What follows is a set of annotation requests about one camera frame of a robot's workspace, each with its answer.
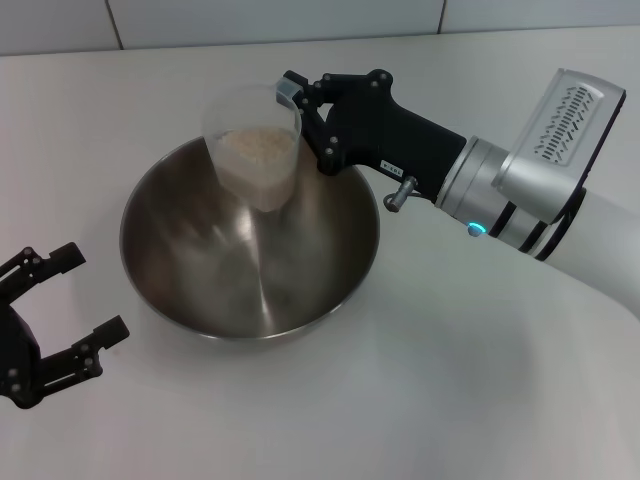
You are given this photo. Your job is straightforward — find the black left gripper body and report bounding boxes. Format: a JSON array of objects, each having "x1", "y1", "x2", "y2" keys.
[{"x1": 0, "y1": 299, "x2": 46, "y2": 410}]

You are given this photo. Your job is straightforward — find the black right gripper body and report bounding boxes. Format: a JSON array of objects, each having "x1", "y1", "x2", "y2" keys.
[{"x1": 319, "y1": 69, "x2": 466, "y2": 204}]

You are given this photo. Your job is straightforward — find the white rice grains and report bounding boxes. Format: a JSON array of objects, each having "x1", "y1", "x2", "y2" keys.
[{"x1": 212, "y1": 127, "x2": 296, "y2": 211}]

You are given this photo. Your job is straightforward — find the clear plastic measuring cup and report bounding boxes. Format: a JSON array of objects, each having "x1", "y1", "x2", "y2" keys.
[{"x1": 200, "y1": 83, "x2": 304, "y2": 212}]

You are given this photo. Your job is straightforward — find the stainless steel mixing bowl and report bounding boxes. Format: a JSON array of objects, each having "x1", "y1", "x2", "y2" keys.
[{"x1": 118, "y1": 134, "x2": 380, "y2": 342}]

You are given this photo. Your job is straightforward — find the right gripper connector cable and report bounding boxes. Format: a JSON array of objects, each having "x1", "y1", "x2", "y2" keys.
[{"x1": 383, "y1": 175, "x2": 419, "y2": 211}]

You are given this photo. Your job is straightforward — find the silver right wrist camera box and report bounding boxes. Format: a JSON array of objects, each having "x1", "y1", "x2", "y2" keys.
[{"x1": 499, "y1": 67, "x2": 627, "y2": 226}]

